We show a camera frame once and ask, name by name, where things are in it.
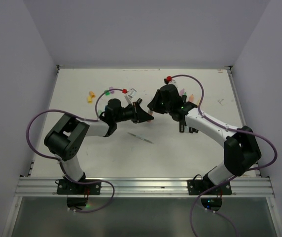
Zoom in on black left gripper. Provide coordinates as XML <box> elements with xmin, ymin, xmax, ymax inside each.
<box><xmin>114</xmin><ymin>101</ymin><xmax>154</xmax><ymax>123</ymax></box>

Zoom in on green cap black highlighter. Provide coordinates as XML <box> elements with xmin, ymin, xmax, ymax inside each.
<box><xmin>182</xmin><ymin>92</ymin><xmax>187</xmax><ymax>103</ymax></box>

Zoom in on pastel peach highlighter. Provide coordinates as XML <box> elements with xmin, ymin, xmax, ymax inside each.
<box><xmin>188</xmin><ymin>94</ymin><xmax>195</xmax><ymax>103</ymax></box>

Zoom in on pastel purple cap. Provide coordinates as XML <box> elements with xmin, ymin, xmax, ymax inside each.
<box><xmin>109</xmin><ymin>87</ymin><xmax>114</xmax><ymax>94</ymax></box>

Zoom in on pastel yellow cap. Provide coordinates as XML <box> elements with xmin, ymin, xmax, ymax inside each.
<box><xmin>87</xmin><ymin>96</ymin><xmax>93</xmax><ymax>103</ymax></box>

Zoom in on pastel peach cap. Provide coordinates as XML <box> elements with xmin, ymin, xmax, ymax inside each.
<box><xmin>89</xmin><ymin>91</ymin><xmax>95</xmax><ymax>97</ymax></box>

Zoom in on pink cap black highlighter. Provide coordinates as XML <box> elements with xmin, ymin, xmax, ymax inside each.
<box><xmin>179</xmin><ymin>122</ymin><xmax>184</xmax><ymax>133</ymax></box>

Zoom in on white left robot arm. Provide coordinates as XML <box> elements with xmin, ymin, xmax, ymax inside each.
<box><xmin>44</xmin><ymin>99</ymin><xmax>154</xmax><ymax>194</ymax></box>

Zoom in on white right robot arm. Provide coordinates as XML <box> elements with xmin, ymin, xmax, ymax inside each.
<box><xmin>147</xmin><ymin>84</ymin><xmax>261</xmax><ymax>194</ymax></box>

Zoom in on thin grey pen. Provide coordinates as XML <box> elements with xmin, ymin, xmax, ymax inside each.
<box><xmin>128</xmin><ymin>132</ymin><xmax>153</xmax><ymax>144</ymax></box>

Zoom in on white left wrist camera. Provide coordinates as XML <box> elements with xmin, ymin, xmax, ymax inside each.
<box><xmin>124</xmin><ymin>88</ymin><xmax>137</xmax><ymax>105</ymax></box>

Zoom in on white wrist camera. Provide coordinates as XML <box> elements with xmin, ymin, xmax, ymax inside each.
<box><xmin>170</xmin><ymin>79</ymin><xmax>178</xmax><ymax>88</ymax></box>
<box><xmin>124</xmin><ymin>88</ymin><xmax>137</xmax><ymax>105</ymax></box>

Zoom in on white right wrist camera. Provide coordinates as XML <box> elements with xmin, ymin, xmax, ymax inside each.
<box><xmin>170</xmin><ymin>79</ymin><xmax>178</xmax><ymax>88</ymax></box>

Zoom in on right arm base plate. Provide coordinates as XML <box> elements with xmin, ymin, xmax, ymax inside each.
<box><xmin>187</xmin><ymin>174</ymin><xmax>232</xmax><ymax>212</ymax></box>

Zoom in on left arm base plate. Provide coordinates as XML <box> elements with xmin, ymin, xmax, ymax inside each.
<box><xmin>57</xmin><ymin>173</ymin><xmax>102</xmax><ymax>209</ymax></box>

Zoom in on aluminium front rail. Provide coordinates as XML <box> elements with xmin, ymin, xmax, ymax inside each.
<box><xmin>14</xmin><ymin>177</ymin><xmax>275</xmax><ymax>198</ymax></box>

